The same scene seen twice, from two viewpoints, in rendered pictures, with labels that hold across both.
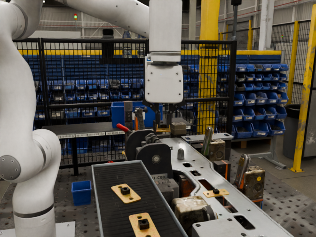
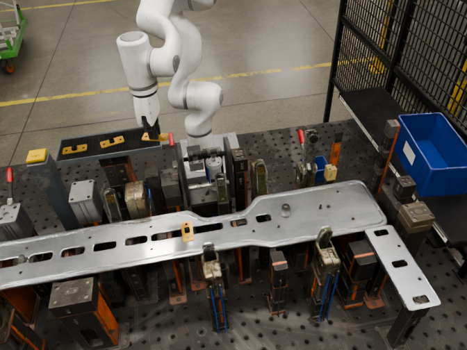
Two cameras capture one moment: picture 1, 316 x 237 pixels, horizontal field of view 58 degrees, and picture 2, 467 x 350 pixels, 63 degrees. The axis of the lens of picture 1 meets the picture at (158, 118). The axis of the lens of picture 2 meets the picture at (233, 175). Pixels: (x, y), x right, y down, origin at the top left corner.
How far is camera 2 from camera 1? 1.59 m
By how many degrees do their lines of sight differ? 87
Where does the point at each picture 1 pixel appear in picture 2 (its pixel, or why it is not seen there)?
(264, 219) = (134, 255)
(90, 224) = (270, 189)
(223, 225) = (84, 192)
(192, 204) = (130, 190)
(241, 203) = (163, 246)
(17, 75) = not seen: hidden behind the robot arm
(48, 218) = (192, 141)
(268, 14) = not seen: outside the picture
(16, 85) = not seen: hidden behind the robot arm
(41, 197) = (187, 125)
